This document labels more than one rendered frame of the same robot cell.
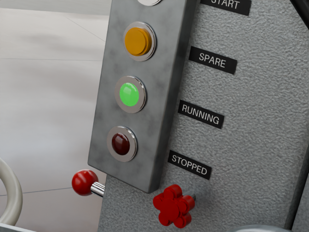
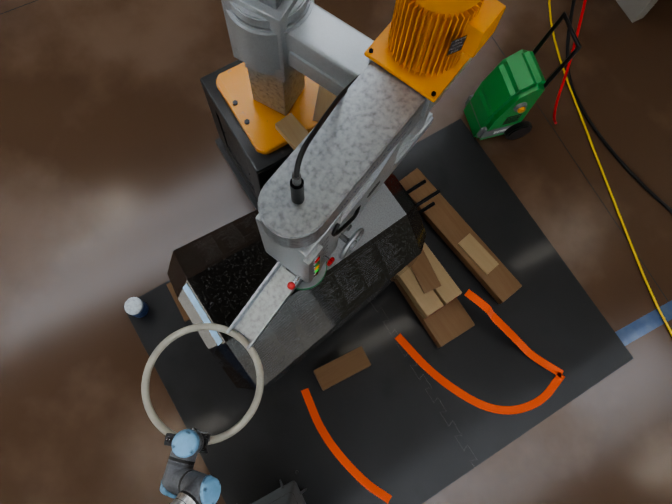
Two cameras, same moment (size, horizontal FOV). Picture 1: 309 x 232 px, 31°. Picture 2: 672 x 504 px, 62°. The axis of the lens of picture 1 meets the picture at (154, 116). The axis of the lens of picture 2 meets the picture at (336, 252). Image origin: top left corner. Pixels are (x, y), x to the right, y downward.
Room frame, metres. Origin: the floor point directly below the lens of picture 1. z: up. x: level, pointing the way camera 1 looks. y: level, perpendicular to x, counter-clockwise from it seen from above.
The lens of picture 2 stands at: (0.44, 0.49, 3.30)
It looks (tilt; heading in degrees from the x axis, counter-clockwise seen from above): 75 degrees down; 269
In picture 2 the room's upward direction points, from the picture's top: 9 degrees clockwise
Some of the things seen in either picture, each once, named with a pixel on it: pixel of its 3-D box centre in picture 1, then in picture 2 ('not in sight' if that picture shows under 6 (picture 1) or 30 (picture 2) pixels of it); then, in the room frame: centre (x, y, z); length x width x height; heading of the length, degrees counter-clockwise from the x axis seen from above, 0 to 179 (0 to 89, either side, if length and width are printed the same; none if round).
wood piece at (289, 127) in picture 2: not in sight; (295, 135); (0.69, -0.74, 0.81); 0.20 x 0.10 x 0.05; 137
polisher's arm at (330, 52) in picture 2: not in sight; (311, 41); (0.63, -0.88, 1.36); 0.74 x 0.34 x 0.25; 152
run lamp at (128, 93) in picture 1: (130, 94); not in sight; (0.49, 0.03, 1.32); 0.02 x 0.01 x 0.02; 60
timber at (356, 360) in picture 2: not in sight; (342, 368); (0.30, 0.28, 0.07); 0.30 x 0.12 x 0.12; 34
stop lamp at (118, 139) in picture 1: (122, 143); not in sight; (0.49, 0.03, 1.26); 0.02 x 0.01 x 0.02; 60
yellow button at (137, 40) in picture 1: (138, 41); not in sight; (0.49, 0.03, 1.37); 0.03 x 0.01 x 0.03; 60
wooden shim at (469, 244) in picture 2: not in sight; (478, 253); (-0.42, -0.49, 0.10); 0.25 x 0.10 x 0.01; 138
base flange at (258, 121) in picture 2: not in sight; (279, 94); (0.81, -0.97, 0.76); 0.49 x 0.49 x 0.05; 39
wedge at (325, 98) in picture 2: not in sight; (326, 102); (0.57, -0.94, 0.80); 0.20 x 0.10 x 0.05; 87
